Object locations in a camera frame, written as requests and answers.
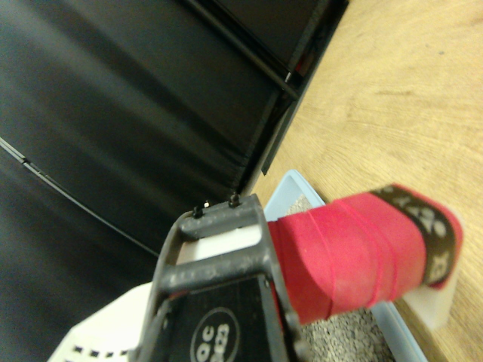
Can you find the black curtain stand pole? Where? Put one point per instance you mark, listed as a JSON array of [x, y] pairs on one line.
[[249, 56]]

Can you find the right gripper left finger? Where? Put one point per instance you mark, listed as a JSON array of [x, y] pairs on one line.
[[211, 269]]

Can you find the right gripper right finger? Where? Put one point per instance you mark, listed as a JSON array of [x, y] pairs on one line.
[[292, 343]]

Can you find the blue litter tray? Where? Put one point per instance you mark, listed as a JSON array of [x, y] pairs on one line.
[[343, 339]]

